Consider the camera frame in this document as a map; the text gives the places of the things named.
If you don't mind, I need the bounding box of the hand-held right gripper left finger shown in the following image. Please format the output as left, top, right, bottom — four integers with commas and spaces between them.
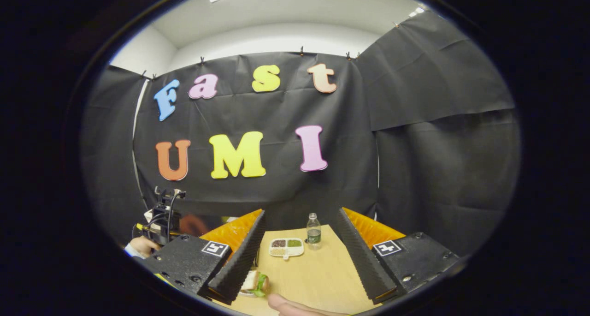
138, 209, 268, 306

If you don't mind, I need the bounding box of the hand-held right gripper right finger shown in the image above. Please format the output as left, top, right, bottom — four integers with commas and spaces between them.
338, 208, 461, 305

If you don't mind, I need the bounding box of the sandwich with green lettuce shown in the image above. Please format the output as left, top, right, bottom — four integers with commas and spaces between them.
240, 270, 271, 298

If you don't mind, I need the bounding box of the white divided dish of grains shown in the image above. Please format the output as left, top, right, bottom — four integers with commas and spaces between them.
269, 238, 305, 260

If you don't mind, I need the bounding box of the clear plastic water bottle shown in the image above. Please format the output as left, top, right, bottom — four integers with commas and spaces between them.
307, 213, 322, 250

